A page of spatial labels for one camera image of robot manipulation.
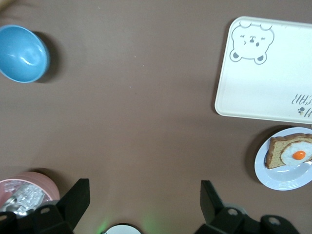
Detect metal scoop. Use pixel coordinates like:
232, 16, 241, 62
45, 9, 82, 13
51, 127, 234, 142
1, 194, 24, 213

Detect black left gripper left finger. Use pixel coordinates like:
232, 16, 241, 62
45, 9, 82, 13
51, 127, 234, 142
31, 178, 90, 234

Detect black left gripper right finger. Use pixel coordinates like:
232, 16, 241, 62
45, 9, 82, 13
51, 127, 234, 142
195, 180, 245, 234

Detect pink bowl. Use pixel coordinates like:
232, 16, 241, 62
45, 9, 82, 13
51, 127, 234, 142
0, 171, 60, 215

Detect blue bowl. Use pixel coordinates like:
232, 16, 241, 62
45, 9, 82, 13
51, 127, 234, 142
0, 24, 51, 84

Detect clear ice cubes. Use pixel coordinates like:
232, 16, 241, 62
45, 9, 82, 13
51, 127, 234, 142
2, 182, 49, 215

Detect bread slice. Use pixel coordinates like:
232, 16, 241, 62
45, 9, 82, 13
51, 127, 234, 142
264, 133, 312, 170

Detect fried egg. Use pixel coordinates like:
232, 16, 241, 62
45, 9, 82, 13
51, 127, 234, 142
281, 142, 312, 167

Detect pale lavender round plate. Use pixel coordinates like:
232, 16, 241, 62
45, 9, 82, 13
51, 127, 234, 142
254, 126, 312, 191

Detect cream bear print tray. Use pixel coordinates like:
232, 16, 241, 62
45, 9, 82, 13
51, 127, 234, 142
214, 16, 312, 125

